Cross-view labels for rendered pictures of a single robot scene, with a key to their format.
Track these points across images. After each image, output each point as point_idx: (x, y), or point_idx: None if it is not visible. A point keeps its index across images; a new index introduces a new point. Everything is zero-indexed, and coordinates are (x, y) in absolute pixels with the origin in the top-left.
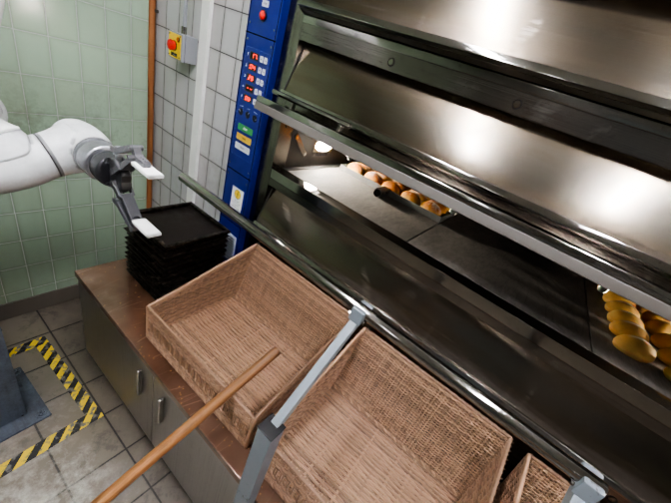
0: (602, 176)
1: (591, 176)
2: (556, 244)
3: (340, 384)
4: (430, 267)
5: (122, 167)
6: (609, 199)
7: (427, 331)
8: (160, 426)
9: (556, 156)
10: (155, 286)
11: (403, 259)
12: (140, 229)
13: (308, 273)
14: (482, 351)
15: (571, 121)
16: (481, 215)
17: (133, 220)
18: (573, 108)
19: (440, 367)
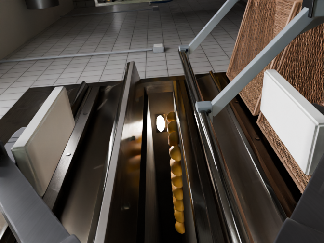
0: (80, 178)
1: (81, 180)
2: (111, 141)
3: None
4: (196, 212)
5: (50, 226)
6: (91, 168)
7: (251, 183)
8: None
9: (73, 197)
10: None
11: (209, 236)
12: (284, 88)
13: (212, 146)
14: (226, 158)
15: (49, 198)
16: (110, 168)
17: (314, 129)
18: None
19: (187, 77)
